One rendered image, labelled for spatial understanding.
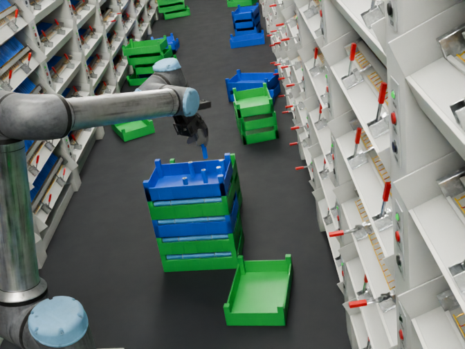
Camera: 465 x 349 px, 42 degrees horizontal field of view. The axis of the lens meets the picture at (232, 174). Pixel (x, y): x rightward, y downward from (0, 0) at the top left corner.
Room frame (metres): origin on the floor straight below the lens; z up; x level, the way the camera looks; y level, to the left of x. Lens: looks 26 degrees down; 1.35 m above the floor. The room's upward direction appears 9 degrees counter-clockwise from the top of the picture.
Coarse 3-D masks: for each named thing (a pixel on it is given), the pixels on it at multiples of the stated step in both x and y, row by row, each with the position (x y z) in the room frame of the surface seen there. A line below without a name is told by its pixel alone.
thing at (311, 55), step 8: (304, 48) 2.11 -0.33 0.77; (312, 48) 2.11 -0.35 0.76; (304, 56) 2.11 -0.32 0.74; (312, 56) 2.11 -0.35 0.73; (320, 56) 2.04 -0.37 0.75; (304, 64) 2.08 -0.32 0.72; (312, 64) 2.04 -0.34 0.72; (320, 64) 1.97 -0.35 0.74; (312, 72) 1.92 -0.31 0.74; (320, 72) 1.92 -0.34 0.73; (312, 80) 1.89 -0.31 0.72; (320, 80) 1.85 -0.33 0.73; (320, 88) 1.79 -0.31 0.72; (320, 96) 1.67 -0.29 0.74; (328, 112) 1.51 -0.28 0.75; (328, 120) 1.51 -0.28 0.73
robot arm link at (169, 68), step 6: (162, 60) 2.06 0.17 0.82; (168, 60) 2.05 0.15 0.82; (174, 60) 2.03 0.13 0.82; (156, 66) 2.02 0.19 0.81; (162, 66) 2.01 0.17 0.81; (168, 66) 2.00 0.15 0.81; (174, 66) 2.01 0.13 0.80; (180, 66) 2.04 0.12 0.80; (156, 72) 2.01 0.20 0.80; (162, 72) 2.00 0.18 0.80; (168, 72) 2.00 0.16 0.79; (174, 72) 2.01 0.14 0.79; (180, 72) 2.03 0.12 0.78; (168, 78) 1.99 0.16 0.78; (174, 78) 2.00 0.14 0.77; (180, 78) 2.02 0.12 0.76; (174, 84) 2.00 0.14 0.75; (180, 84) 2.02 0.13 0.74; (186, 84) 2.04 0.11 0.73
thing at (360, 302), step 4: (384, 296) 0.97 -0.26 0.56; (360, 300) 0.97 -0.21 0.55; (364, 300) 0.97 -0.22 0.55; (368, 300) 0.97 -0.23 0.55; (372, 300) 0.97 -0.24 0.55; (376, 300) 0.97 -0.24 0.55; (380, 300) 0.96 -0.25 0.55; (384, 300) 0.96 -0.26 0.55; (352, 304) 0.97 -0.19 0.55; (356, 304) 0.96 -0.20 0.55; (360, 304) 0.96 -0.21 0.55; (364, 304) 0.96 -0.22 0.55
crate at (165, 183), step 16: (160, 160) 2.20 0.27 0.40; (224, 160) 2.15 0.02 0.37; (160, 176) 2.18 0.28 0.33; (176, 176) 2.18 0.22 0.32; (208, 176) 2.13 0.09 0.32; (224, 176) 2.11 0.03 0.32; (160, 192) 2.00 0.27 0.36; (176, 192) 1.99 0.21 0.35; (192, 192) 1.97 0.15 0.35; (208, 192) 1.96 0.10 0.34; (224, 192) 1.95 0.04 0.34
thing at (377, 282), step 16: (336, 192) 1.41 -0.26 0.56; (352, 192) 1.41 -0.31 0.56; (352, 208) 1.36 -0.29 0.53; (352, 224) 1.29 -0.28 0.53; (368, 240) 1.20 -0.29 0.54; (368, 256) 1.14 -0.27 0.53; (368, 272) 1.09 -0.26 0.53; (384, 272) 1.07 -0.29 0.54; (384, 288) 1.02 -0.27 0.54; (384, 320) 0.93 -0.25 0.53
